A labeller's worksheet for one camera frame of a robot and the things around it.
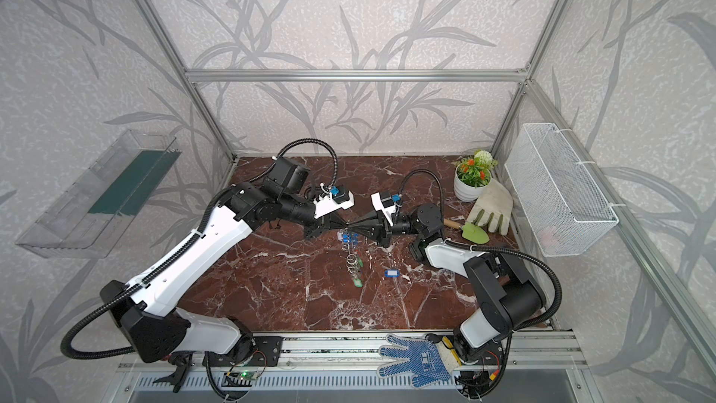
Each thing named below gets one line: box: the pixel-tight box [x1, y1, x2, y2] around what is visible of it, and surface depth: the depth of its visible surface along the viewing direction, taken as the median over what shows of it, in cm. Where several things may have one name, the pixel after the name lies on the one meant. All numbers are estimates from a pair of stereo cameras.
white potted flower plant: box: [453, 150, 499, 203], surface depth 101 cm
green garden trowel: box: [442, 218, 491, 245], surface depth 99 cm
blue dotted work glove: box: [376, 333, 463, 390], surface depth 72 cm
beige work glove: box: [467, 179, 513, 237], surface depth 105 cm
